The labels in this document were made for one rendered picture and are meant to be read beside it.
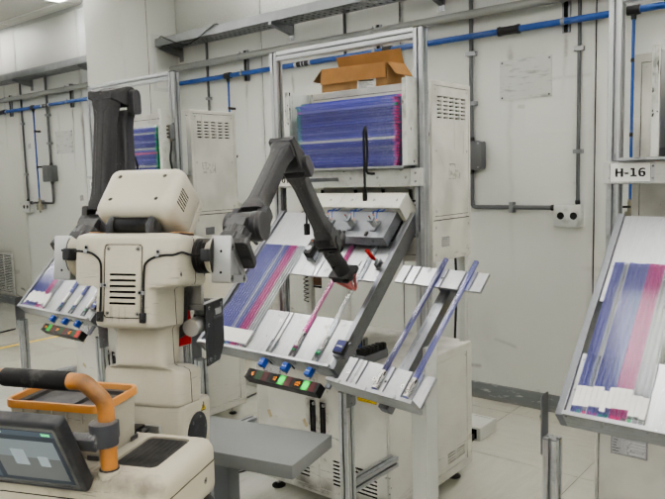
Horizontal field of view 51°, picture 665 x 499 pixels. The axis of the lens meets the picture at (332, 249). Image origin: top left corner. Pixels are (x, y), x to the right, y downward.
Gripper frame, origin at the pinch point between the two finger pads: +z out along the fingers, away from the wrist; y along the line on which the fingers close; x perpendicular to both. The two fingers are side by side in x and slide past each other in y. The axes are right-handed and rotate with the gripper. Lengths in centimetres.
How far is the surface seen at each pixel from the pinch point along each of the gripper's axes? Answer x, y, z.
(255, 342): 28.4, 31.0, 2.0
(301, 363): 33.8, 4.7, 1.8
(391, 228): -26.0, -6.1, -5.1
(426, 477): 50, -42, 28
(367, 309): 7.8, -10.0, 1.3
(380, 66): -100, 25, -30
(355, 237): -19.7, 6.6, -6.2
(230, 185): -74, 135, 15
